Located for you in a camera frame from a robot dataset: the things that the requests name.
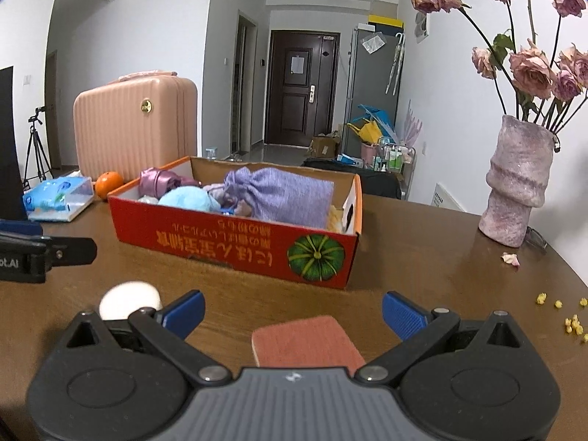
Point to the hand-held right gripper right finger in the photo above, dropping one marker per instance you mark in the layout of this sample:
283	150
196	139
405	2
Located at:
404	314

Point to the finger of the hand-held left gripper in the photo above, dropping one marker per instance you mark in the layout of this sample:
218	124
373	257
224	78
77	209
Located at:
71	251
18	228

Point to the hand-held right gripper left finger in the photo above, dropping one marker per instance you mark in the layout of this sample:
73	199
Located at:
183	314

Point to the white round puff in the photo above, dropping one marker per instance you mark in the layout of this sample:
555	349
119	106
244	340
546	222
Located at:
131	301

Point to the red cardboard box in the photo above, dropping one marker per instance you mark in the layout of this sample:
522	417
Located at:
206	243

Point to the clear plastic ball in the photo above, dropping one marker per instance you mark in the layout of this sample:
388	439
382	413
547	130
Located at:
147	199

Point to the pink layered sponge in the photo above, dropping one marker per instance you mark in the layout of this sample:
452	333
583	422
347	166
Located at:
303	342

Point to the purple satin scrunchie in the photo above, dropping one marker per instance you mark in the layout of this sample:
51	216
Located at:
158	181

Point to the light blue fluffy ball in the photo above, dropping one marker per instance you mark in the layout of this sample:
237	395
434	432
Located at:
188	200

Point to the white and yellow alpaca plush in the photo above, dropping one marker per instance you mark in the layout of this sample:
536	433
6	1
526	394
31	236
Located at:
336	220

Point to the lavender fluffy headband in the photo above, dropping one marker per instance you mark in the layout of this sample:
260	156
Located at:
213	188

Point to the blue tissue box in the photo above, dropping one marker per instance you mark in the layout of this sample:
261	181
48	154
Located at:
57	197

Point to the orange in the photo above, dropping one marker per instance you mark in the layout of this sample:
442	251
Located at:
109	185

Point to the black paper bag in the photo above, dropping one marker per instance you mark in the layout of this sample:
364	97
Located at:
9	147

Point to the black tripod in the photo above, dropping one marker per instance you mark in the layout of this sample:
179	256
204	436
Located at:
36	147

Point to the fallen pink petal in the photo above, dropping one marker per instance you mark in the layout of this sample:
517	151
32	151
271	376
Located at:
511	259

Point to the white leaning board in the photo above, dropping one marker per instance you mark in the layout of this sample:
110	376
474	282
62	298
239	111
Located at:
445	197

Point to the black chair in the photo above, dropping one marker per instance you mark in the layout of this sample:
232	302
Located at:
381	183

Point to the pink suitcase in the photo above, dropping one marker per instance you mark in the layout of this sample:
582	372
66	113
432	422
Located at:
133	128

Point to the white storage trolley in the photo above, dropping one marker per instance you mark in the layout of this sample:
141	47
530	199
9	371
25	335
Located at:
393	158

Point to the yellow crumbs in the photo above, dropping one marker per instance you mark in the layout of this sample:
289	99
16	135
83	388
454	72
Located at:
573	324

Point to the pink textured vase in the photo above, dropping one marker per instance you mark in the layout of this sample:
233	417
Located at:
517	179

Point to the brown cardboard carton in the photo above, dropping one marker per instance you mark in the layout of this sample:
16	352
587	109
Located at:
324	146

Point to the blue plastic stool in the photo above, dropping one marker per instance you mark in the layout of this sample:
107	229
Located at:
376	115

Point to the grey refrigerator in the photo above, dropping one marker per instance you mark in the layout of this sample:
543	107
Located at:
370	78

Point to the grey side door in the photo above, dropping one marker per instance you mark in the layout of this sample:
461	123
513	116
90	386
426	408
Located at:
243	82

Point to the dark brown entrance door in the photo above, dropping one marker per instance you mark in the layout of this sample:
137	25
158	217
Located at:
298	92

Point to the clear folded umbrella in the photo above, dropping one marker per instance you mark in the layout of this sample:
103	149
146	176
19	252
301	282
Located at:
396	64

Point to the dried pink roses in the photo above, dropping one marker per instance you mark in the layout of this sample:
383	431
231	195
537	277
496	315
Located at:
533	71

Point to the yellow and black box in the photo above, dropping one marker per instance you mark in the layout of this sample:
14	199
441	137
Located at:
386	24

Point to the white wall panel box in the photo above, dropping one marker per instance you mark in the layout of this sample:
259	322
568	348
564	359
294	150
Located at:
422	27

